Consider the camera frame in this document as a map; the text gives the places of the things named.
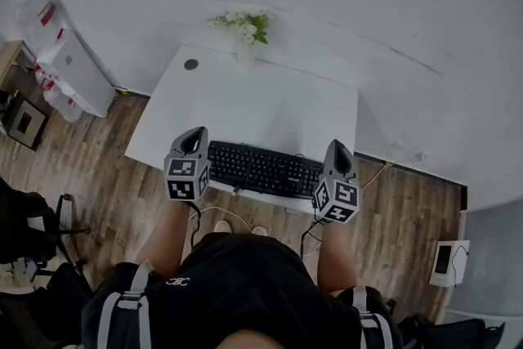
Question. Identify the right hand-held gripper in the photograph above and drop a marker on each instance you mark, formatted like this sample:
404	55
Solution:
339	198

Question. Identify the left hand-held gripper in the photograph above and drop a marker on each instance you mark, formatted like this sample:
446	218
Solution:
184	177

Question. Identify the black keyboard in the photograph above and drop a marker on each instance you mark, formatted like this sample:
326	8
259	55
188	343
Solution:
269	171

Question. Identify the person's left forearm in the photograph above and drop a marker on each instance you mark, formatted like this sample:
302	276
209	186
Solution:
163	241

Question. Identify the person's right forearm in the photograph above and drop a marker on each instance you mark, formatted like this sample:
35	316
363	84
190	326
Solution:
337	257

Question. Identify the round grey desk grommet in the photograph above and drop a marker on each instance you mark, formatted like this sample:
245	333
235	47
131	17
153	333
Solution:
190	64

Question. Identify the person's white left shoe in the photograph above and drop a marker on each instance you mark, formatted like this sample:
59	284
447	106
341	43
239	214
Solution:
222	226

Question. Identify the person's white shoe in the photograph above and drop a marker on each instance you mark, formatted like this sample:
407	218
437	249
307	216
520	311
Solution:
260	230
222	226

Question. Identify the person's white right shoe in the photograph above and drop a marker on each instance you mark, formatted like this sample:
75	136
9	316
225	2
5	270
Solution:
260	230

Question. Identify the white vase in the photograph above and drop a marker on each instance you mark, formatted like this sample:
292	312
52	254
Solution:
245	53

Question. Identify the white box cabinet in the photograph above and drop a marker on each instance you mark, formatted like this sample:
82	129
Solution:
77	73

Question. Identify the white flower bouquet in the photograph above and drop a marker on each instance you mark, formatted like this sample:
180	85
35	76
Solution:
247	22

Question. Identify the small clear plastic bag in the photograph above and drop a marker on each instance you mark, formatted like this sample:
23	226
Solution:
61	102

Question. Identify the white box device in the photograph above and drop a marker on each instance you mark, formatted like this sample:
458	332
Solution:
445	263

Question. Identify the person's black shirt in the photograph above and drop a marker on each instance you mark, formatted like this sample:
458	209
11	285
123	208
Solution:
245	290

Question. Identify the black framed box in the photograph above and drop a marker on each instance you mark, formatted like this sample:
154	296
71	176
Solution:
24	122

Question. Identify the black office chair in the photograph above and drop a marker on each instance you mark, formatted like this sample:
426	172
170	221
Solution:
28	225

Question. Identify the black padded chair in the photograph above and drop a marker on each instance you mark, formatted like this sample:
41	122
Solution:
449	333

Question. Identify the black bag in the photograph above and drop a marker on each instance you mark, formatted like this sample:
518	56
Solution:
41	310

